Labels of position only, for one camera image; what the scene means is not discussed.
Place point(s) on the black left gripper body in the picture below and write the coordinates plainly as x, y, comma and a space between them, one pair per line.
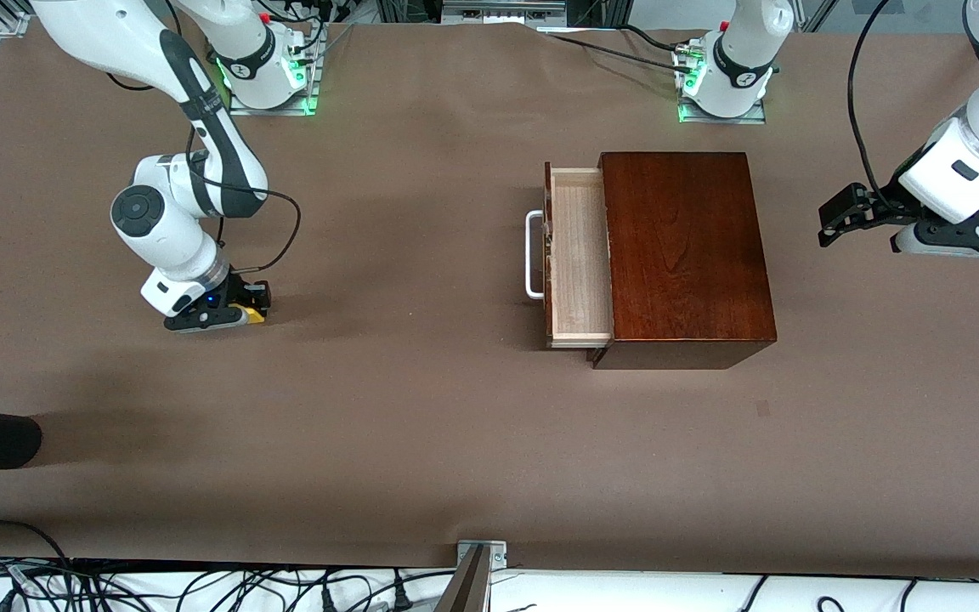
884, 208

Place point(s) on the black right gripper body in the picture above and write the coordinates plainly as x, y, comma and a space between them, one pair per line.
243, 293

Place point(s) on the aluminium frame rail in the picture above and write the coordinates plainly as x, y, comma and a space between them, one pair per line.
498, 10

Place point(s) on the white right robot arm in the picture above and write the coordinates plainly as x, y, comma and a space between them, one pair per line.
162, 229

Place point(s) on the small metal bracket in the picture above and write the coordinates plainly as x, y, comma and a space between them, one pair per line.
496, 554

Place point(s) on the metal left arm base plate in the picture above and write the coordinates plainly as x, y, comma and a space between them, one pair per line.
723, 116

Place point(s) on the yellow wooden block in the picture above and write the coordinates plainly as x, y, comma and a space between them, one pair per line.
256, 316

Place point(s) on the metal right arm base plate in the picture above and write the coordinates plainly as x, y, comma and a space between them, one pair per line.
273, 106

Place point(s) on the metal bar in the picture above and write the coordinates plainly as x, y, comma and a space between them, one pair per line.
466, 586

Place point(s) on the dark brown wooden cabinet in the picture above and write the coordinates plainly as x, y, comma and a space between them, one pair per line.
685, 246

